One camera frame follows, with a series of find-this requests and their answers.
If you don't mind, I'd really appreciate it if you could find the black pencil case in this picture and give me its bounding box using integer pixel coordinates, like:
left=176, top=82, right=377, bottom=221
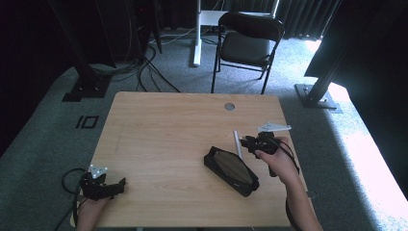
left=203, top=145, right=261, bottom=198

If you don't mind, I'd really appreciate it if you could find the white pen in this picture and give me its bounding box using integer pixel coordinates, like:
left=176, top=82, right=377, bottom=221
left=232, top=129, right=244, bottom=160

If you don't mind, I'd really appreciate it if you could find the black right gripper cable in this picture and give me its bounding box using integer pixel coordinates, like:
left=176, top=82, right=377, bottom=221
left=271, top=138, right=302, bottom=231

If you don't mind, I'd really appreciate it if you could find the black metal stand with base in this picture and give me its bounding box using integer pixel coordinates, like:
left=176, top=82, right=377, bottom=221
left=47, top=0, right=114, bottom=103

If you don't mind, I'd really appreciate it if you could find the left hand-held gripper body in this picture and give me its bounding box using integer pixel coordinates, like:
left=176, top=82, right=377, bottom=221
left=79, top=164, right=115, bottom=202

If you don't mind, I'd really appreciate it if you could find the dark curtain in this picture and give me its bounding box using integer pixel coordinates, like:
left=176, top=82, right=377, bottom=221
left=274, top=0, right=342, bottom=41

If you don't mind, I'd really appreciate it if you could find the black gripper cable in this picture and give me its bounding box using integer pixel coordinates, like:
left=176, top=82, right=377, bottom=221
left=57, top=167, right=89, bottom=231
left=271, top=138, right=302, bottom=231

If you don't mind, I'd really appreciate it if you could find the black folding chair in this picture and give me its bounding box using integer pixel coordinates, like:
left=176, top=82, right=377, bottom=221
left=210, top=12, right=286, bottom=95

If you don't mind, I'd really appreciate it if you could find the bundle of floor cables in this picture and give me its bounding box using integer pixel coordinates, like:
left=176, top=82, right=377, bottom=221
left=88, top=25, right=225, bottom=94

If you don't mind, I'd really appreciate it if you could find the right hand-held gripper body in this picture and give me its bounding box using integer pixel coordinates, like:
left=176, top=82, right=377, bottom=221
left=248, top=121, right=293, bottom=178

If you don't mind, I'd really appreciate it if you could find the black slanted metal stand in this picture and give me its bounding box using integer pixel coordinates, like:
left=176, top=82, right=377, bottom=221
left=293, top=0, right=344, bottom=115

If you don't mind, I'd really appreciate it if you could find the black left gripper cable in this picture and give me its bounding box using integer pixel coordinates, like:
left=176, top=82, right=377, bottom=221
left=57, top=167, right=89, bottom=231

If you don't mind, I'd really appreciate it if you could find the person's left hand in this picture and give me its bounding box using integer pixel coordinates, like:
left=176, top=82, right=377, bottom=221
left=76, top=192, right=112, bottom=214

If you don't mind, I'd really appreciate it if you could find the person's right hand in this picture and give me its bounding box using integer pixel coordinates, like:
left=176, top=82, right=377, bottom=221
left=254, top=137, right=301, bottom=187

